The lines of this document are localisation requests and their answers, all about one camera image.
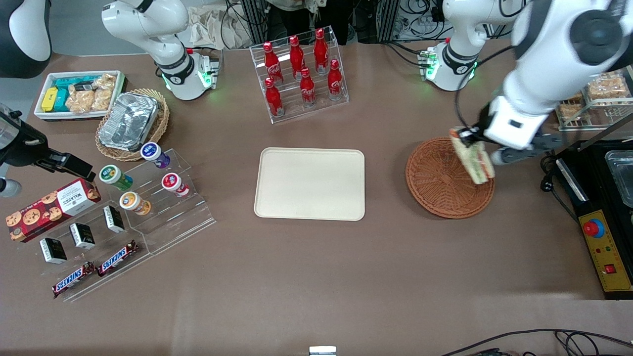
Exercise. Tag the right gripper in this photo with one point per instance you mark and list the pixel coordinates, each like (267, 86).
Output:
(23, 150)

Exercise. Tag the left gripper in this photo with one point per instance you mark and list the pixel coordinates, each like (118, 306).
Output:
(482, 121)

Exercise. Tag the triangle sandwich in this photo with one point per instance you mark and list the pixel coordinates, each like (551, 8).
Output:
(477, 163)

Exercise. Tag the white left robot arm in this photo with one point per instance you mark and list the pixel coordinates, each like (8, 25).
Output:
(554, 54)

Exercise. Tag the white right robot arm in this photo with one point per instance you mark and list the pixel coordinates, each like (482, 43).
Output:
(168, 49)

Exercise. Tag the round brown wicker basket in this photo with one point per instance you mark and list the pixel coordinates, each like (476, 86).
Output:
(440, 183)

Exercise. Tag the light wicker basket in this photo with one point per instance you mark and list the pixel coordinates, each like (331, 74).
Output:
(160, 126)

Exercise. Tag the beige rectangular tray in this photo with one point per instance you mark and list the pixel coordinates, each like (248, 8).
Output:
(309, 184)

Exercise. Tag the red Walkers cookie box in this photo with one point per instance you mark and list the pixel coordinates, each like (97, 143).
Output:
(49, 207)

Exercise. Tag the green lid yogurt cup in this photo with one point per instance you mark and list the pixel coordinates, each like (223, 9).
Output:
(115, 177)

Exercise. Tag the white plastic bin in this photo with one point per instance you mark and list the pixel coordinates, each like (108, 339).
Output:
(42, 114)

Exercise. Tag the teal snack box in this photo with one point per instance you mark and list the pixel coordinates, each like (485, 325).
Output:
(62, 103)
(69, 81)

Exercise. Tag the clear bag of crackers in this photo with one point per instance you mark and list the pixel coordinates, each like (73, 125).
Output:
(107, 80)
(79, 101)
(102, 99)

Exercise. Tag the yellow snack box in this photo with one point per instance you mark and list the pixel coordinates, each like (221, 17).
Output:
(49, 99)

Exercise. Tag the small black box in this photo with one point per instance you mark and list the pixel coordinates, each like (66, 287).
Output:
(82, 235)
(53, 250)
(113, 218)

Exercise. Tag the aluminium foil container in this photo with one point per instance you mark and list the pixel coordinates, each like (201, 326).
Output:
(128, 121)

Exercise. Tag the orange lid yogurt cup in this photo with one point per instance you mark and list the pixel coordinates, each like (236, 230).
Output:
(134, 203)

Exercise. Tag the purple lid yogurt cup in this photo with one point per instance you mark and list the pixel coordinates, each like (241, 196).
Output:
(155, 154)

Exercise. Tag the bagged bread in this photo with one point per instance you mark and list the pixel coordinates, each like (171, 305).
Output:
(607, 88)
(571, 111)

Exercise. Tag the clear acrylic snack stand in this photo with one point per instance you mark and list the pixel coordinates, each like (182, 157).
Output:
(126, 244)

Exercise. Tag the Snickers bar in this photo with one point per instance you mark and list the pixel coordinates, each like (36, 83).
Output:
(117, 258)
(73, 280)

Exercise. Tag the red lid yogurt cup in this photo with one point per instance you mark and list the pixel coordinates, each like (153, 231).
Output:
(174, 184)

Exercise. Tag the black machine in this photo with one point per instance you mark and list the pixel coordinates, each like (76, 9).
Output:
(588, 188)

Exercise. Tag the clear pastry rack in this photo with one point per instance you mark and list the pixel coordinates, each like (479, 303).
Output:
(601, 126)

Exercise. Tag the clear acrylic cup stand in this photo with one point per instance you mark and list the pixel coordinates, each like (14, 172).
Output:
(183, 222)

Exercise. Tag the red emergency button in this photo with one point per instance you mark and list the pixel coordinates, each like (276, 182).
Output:
(593, 228)

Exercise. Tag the metal pan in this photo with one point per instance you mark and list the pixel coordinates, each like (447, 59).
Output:
(623, 175)

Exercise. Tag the red cola bottle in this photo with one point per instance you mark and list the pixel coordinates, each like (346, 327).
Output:
(335, 79)
(273, 96)
(307, 86)
(272, 62)
(296, 57)
(321, 49)

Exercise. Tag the yellow control panel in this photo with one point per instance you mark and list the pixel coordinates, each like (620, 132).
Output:
(610, 252)

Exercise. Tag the clear acrylic bottle rack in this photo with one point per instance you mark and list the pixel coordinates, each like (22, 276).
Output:
(289, 111)

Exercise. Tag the crumpled beige bag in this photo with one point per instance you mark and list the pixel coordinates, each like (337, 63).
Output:
(212, 24)

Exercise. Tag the small white device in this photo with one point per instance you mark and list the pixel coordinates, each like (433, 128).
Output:
(322, 350)

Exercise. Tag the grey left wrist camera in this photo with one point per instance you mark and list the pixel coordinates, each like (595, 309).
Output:
(509, 155)

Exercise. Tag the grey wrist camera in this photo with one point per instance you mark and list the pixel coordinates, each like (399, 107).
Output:
(509, 155)
(7, 188)

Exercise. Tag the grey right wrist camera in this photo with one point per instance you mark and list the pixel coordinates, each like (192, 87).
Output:
(7, 188)

